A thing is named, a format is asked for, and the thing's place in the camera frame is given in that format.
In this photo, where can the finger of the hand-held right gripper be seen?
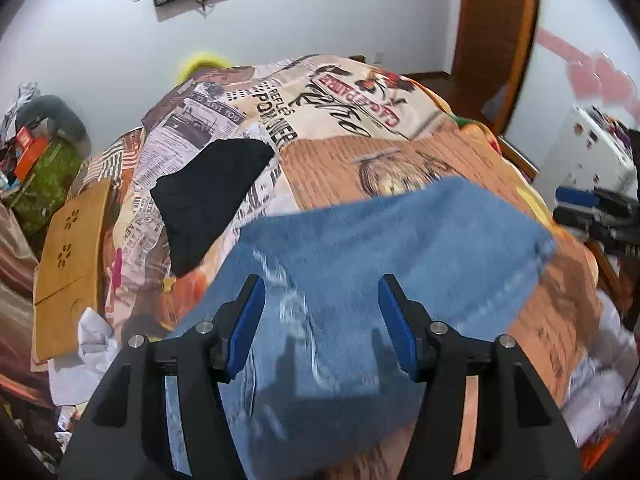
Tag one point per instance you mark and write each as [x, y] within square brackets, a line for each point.
[572, 216]
[577, 197]

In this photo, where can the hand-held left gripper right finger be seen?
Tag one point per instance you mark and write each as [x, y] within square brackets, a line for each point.
[400, 332]

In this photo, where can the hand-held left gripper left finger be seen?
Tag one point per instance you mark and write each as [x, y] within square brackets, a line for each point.
[245, 332]

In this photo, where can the blue jeans pants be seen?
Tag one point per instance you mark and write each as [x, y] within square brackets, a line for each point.
[375, 240]

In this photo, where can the folded black pants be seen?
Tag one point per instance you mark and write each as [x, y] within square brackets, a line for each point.
[210, 190]

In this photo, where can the white cabinet with stickers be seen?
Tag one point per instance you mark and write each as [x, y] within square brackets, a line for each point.
[585, 155]

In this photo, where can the white heart-print sliding door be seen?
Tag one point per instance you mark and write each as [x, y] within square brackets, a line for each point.
[585, 45]

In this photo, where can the white papers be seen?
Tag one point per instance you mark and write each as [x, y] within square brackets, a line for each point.
[87, 345]

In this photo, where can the white cloth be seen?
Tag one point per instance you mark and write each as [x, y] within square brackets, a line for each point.
[605, 385]

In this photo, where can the wooden door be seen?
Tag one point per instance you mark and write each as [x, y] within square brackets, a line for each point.
[495, 40]

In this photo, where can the printed blanket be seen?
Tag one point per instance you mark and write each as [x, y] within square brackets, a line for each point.
[340, 165]

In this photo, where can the wooden lap desk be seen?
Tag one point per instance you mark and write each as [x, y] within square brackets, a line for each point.
[65, 270]

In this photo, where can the striped brown curtain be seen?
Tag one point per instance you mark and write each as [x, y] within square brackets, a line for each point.
[17, 280]

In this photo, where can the yellow headboard cushion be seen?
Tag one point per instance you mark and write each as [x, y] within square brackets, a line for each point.
[200, 62]

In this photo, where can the grey pillow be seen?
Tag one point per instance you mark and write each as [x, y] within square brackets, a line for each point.
[65, 120]

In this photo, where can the orange box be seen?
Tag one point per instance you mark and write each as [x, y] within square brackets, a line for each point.
[31, 152]

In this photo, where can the pile of clothes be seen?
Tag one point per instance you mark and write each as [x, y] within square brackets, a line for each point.
[17, 107]

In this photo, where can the wooden bed post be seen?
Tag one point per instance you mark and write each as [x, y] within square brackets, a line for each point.
[357, 58]

